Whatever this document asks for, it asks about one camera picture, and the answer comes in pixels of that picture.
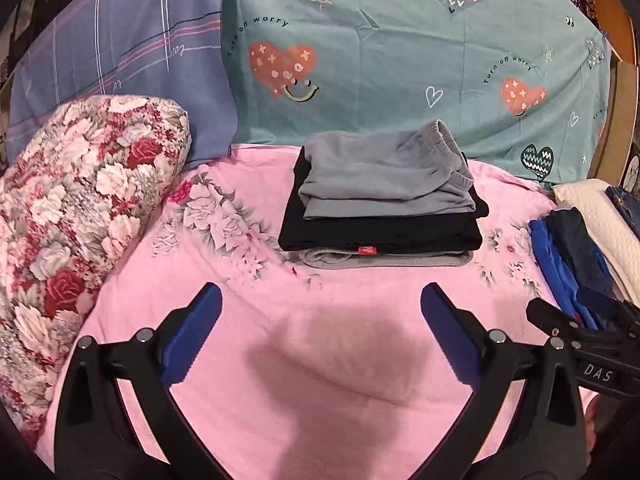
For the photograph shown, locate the blue striped pillow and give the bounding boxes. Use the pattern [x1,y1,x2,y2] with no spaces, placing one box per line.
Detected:
[5,0,246,167]

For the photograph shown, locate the floral quilt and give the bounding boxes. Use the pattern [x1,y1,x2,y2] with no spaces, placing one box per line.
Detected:
[0,95,193,453]

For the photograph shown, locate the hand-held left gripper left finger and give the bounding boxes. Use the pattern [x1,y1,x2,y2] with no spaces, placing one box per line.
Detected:
[54,281,236,480]

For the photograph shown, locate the dark navy garment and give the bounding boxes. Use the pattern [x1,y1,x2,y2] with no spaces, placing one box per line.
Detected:
[545,206,620,306]

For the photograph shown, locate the black folded pants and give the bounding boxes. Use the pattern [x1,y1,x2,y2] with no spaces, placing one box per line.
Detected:
[277,147,490,252]

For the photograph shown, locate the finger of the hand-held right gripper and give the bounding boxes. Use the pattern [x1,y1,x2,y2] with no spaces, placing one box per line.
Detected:
[526,297,591,353]
[575,285,623,322]

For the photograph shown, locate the teal heart print pillow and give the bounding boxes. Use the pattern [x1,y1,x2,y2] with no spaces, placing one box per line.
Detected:
[220,0,613,186]

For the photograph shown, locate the white textured cloth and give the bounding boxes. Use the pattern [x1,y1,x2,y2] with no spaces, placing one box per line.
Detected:
[552,178,640,307]

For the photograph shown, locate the light grey folded pants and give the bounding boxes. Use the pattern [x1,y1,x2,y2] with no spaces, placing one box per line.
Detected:
[299,247,475,270]

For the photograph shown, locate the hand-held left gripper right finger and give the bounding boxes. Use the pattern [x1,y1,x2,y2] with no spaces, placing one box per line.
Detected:
[420,281,587,480]

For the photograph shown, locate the blue denim garment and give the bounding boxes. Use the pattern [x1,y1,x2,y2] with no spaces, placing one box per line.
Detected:
[605,185,640,242]

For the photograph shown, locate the pink bed sheet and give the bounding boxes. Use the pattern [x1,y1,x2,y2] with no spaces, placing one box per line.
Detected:
[37,142,601,480]

